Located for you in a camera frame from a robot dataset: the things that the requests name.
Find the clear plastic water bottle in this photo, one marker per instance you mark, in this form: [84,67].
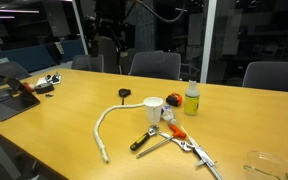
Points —
[168,115]

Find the white bottle yellow label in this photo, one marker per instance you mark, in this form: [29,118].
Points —
[191,100]

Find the white paper cup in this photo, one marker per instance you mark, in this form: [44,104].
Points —
[153,108]

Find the grey chair centre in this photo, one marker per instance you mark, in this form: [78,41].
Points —
[163,65]

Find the orange black tape measure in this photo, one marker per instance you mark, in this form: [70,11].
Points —
[174,99]

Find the silver pliers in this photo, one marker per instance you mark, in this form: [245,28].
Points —
[178,141]

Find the grey chair left back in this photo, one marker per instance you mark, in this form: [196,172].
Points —
[88,63]

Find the small black object on table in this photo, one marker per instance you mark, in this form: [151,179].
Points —
[49,95]

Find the black case on table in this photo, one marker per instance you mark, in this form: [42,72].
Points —
[44,88]

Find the white window pillar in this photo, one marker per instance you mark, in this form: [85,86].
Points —
[211,14]

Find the dark grey laptop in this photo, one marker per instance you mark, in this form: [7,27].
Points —
[15,105]

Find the grey chair far left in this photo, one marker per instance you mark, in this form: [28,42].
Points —
[13,69]

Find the black mouse with cable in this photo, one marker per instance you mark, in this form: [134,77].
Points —
[123,93]

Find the orange handled metal tool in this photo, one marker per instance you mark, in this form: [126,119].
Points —
[177,133]

